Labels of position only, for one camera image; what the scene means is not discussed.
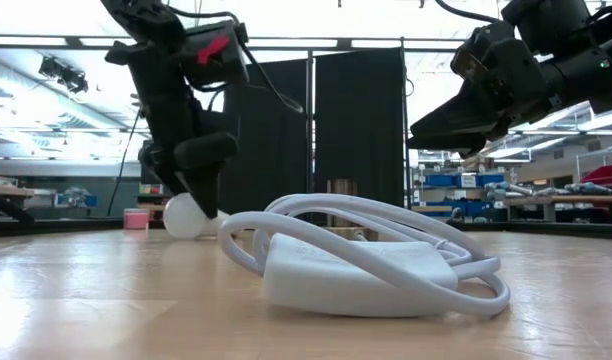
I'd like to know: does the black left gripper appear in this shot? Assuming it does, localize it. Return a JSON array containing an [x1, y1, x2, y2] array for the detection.
[[105, 40, 240, 220]]

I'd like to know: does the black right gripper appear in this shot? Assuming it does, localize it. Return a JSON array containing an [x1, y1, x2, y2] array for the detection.
[[405, 38, 563, 159]]

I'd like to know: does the white frosted lightbulb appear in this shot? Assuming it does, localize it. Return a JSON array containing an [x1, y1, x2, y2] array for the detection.
[[162, 192, 232, 240]]

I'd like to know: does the metal lamp base with socket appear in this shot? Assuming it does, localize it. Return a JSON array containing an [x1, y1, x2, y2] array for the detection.
[[324, 177, 381, 242]]

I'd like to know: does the blue storage bin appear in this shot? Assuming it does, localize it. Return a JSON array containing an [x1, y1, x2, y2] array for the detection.
[[478, 172, 506, 188], [425, 173, 460, 189]]

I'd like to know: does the background wooden workbench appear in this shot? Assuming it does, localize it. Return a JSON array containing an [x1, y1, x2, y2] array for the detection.
[[504, 194, 612, 224]]

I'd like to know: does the rack with red bins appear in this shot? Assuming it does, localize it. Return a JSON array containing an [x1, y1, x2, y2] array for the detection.
[[579, 162, 612, 187]]

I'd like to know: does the black ceiling-mounted device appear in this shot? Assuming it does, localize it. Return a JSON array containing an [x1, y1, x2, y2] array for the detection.
[[37, 54, 90, 95]]

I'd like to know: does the background desk with dark leg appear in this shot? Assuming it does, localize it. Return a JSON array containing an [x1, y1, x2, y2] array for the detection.
[[0, 184, 38, 224]]

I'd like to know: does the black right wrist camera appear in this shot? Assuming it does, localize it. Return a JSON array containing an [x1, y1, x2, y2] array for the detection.
[[449, 21, 518, 84]]

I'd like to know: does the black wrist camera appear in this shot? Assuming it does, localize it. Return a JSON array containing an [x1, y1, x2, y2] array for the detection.
[[449, 21, 518, 84], [178, 20, 251, 90]]

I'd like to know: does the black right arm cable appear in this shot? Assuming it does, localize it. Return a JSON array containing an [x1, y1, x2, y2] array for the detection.
[[432, 0, 505, 25]]

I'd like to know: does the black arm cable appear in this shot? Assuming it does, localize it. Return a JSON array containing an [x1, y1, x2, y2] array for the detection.
[[160, 3, 306, 115], [432, 0, 505, 25]]

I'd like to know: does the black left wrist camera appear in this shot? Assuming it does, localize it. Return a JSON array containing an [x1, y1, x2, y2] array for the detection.
[[178, 20, 251, 90]]

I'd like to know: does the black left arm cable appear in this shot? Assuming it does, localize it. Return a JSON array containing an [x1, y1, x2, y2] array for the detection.
[[160, 3, 306, 115]]

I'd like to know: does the red cable tie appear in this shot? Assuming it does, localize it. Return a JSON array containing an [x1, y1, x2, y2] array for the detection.
[[195, 33, 231, 66]]

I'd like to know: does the white power cable with switch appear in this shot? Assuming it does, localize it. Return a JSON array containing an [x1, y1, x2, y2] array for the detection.
[[216, 192, 512, 320]]

